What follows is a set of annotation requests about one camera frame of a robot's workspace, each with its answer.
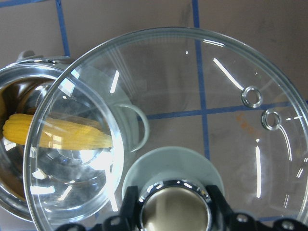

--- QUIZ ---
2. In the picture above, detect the glass pot lid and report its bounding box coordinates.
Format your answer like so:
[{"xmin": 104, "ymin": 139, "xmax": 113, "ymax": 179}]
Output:
[{"xmin": 24, "ymin": 28, "xmax": 308, "ymax": 231}]

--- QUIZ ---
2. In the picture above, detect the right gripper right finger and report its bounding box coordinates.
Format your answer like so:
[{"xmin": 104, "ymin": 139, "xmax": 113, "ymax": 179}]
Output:
[{"xmin": 205, "ymin": 185, "xmax": 308, "ymax": 231}]

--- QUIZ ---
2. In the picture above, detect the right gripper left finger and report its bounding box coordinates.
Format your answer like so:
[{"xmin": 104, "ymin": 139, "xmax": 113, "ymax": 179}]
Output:
[{"xmin": 56, "ymin": 185, "xmax": 144, "ymax": 231}]

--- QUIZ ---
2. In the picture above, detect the yellow corn cob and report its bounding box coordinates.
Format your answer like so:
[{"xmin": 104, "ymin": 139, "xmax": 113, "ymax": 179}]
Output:
[{"xmin": 3, "ymin": 114, "xmax": 113, "ymax": 151}]

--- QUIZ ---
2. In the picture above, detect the mint green electric pot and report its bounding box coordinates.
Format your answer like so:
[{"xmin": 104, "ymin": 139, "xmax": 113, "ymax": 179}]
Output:
[{"xmin": 0, "ymin": 51, "xmax": 150, "ymax": 221}]

